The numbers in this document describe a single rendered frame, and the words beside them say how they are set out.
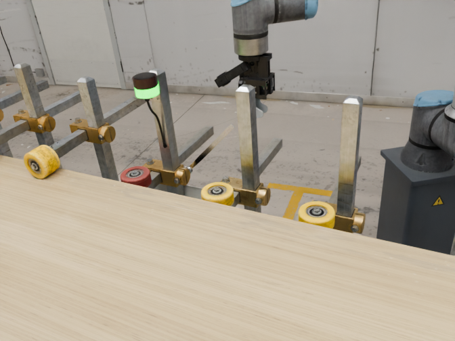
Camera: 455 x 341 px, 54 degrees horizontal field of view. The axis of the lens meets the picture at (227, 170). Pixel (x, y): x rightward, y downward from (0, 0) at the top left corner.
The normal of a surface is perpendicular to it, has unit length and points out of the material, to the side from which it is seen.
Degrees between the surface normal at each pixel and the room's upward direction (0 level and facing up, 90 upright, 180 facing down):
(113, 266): 0
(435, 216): 90
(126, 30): 90
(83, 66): 91
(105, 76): 91
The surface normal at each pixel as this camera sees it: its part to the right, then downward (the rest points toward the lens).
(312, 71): -0.36, 0.50
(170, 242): -0.08, -0.86
